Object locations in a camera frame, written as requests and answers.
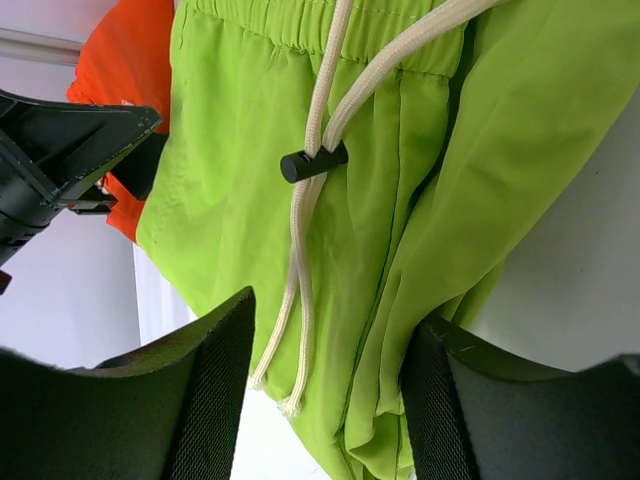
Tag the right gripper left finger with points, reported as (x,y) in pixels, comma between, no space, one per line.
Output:
(167,410)

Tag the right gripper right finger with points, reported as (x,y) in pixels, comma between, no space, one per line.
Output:
(476,411)

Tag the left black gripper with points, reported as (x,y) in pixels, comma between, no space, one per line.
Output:
(52,155)

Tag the orange shorts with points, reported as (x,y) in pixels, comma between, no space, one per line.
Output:
(125,61)

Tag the green shorts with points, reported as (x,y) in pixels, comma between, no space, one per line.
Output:
(362,164)

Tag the left aluminium corner post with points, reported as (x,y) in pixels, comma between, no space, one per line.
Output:
(39,48)

